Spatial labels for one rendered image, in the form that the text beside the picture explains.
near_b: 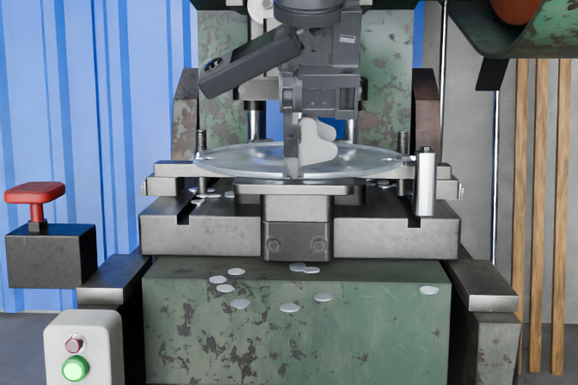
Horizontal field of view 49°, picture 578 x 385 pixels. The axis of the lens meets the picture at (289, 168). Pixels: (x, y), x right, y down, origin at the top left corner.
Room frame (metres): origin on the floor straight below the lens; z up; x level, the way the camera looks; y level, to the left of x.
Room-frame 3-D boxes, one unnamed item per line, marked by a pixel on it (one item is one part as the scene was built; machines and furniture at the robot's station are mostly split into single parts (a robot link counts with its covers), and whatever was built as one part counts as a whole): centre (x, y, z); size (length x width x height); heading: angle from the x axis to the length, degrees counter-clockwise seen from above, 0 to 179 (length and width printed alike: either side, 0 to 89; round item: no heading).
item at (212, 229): (1.00, -0.02, 0.68); 0.45 x 0.30 x 0.06; 87
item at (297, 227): (0.83, -0.01, 0.72); 0.25 x 0.14 x 0.14; 177
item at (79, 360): (0.66, 0.24, 0.58); 0.03 x 0.01 x 0.03; 87
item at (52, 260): (0.79, 0.30, 0.62); 0.10 x 0.06 x 0.20; 87
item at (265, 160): (0.88, -0.01, 0.78); 0.29 x 0.29 x 0.01
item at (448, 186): (0.99, -0.19, 0.76); 0.17 x 0.06 x 0.10; 87
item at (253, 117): (1.07, 0.06, 0.81); 0.02 x 0.02 x 0.14
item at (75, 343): (0.66, 0.24, 0.61); 0.02 x 0.01 x 0.02; 87
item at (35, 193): (0.79, 0.32, 0.72); 0.07 x 0.06 x 0.08; 177
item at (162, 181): (1.01, 0.15, 0.76); 0.17 x 0.06 x 0.10; 87
